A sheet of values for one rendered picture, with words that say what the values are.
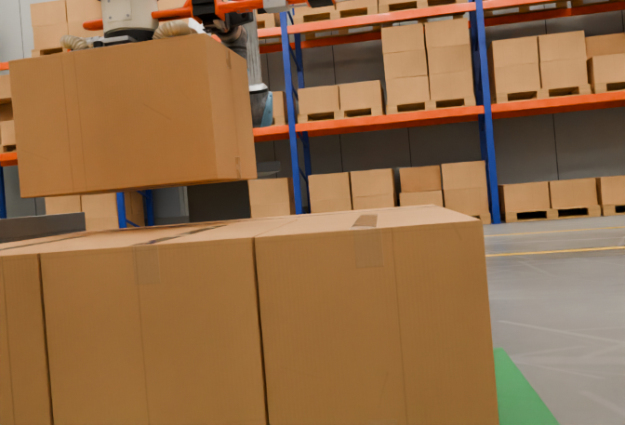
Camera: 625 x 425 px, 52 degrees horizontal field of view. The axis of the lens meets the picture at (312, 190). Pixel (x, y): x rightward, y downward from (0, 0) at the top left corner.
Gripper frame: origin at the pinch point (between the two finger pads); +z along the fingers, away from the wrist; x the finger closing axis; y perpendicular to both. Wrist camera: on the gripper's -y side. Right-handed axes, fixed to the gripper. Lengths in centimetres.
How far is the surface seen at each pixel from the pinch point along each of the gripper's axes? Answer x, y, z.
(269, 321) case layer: -81, -25, 81
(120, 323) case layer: -79, 2, 81
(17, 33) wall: 265, 574, -873
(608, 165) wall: -54, -387, -812
